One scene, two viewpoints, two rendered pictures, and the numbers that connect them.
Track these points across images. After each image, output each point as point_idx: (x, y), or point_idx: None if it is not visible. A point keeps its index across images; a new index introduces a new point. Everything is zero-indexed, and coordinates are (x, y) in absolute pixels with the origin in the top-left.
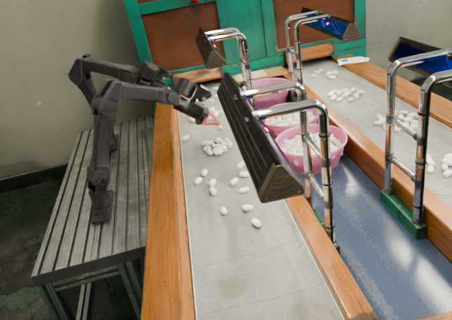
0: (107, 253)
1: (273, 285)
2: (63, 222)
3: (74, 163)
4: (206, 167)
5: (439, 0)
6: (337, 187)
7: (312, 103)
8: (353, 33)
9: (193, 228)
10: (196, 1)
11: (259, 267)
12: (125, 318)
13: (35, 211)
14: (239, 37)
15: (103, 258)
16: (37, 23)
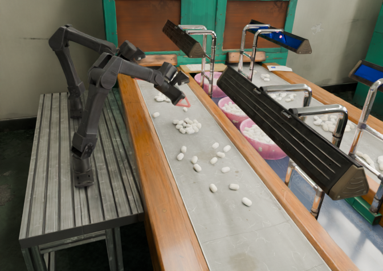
0: (98, 219)
1: (280, 263)
2: (43, 183)
3: (42, 123)
4: (182, 144)
5: (326, 32)
6: (294, 173)
7: (340, 107)
8: (306, 48)
9: (188, 202)
10: None
11: (261, 245)
12: (76, 270)
13: None
14: (211, 35)
15: (95, 224)
16: None
